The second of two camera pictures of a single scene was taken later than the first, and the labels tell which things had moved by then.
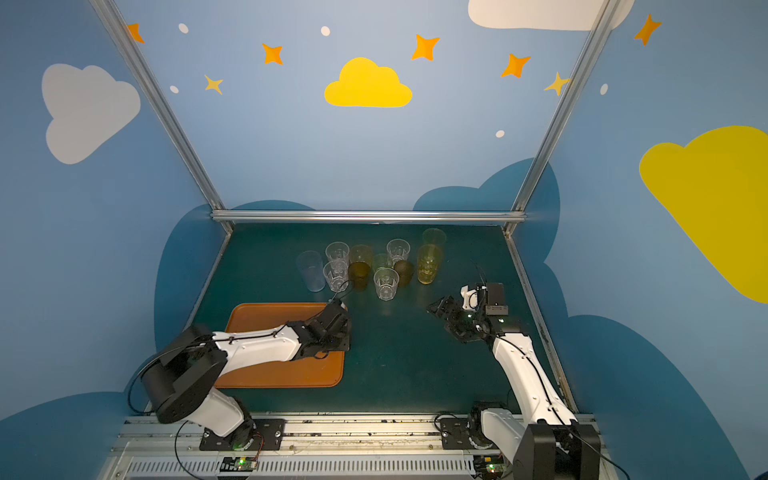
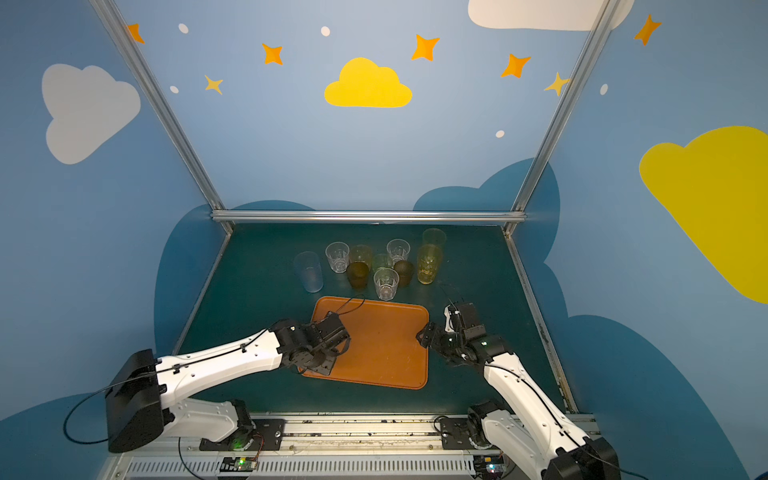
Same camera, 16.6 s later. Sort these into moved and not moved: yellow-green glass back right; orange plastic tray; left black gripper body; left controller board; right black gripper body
Moved: right black gripper body; orange plastic tray
Not moved: yellow-green glass back right; left controller board; left black gripper body
